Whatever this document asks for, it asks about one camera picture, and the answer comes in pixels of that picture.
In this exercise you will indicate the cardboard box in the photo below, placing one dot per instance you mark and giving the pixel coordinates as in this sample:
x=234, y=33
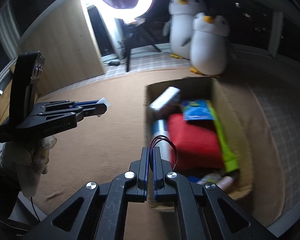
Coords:
x=240, y=135

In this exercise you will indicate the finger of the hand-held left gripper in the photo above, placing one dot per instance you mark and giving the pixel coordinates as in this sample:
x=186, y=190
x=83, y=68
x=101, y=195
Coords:
x=87, y=102
x=92, y=110

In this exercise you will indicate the pine plank board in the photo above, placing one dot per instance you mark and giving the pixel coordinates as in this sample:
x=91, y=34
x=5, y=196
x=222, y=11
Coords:
x=1, y=107

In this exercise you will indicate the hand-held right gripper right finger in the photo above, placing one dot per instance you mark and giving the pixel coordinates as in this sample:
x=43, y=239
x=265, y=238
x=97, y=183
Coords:
x=158, y=180

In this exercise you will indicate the black power strip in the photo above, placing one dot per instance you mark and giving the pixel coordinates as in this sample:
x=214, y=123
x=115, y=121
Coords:
x=113, y=63

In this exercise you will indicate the white window frame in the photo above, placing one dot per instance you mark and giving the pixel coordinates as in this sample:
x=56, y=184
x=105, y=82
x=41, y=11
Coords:
x=272, y=42

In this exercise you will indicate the white dotted tissue pack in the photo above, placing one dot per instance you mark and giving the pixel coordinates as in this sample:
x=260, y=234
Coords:
x=165, y=100

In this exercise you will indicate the light wooden panel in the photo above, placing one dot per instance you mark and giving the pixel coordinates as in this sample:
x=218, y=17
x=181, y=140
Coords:
x=65, y=50

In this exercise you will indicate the white spray bottle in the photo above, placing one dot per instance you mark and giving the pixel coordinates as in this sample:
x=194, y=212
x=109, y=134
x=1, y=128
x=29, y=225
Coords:
x=160, y=130

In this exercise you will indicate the person's left hand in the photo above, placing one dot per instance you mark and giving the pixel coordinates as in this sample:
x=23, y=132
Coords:
x=27, y=160

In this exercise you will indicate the green tube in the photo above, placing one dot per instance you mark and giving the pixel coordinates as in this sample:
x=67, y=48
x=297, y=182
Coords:
x=226, y=150

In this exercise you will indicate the small white case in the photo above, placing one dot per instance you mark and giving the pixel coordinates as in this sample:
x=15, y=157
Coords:
x=103, y=101

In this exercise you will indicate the black tripod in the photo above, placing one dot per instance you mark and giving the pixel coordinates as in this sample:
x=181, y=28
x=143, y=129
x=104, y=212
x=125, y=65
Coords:
x=128, y=60

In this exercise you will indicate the blue tissue pack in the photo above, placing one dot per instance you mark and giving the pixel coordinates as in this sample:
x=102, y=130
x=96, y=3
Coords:
x=197, y=111

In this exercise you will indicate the red fabric pouch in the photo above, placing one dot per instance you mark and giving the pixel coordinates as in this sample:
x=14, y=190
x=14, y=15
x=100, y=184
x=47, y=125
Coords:
x=195, y=145

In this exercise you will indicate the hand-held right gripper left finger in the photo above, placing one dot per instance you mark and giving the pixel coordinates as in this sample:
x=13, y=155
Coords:
x=142, y=177

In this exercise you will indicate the grey checked mat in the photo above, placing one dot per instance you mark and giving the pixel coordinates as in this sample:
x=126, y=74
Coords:
x=285, y=130

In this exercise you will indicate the small penguin plush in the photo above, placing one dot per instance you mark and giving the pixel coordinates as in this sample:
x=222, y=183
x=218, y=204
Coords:
x=208, y=55

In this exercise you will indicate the patterned white tube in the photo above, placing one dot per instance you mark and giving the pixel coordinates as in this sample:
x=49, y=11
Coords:
x=210, y=178

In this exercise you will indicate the large penguin plush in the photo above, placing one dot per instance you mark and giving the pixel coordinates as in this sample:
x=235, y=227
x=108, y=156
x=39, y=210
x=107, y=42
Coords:
x=180, y=35

